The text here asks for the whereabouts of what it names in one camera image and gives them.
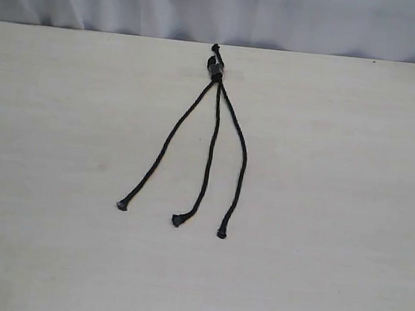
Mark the white backdrop curtain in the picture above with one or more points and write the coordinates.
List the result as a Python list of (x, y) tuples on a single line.
[(383, 29)]

